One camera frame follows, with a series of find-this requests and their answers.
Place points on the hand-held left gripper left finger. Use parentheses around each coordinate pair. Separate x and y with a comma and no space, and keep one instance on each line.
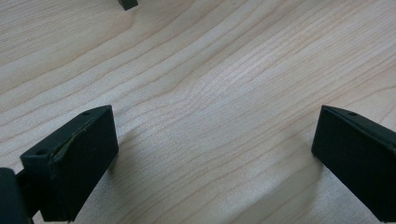
(77,161)

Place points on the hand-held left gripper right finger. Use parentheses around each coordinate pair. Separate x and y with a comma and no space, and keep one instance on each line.
(358,161)

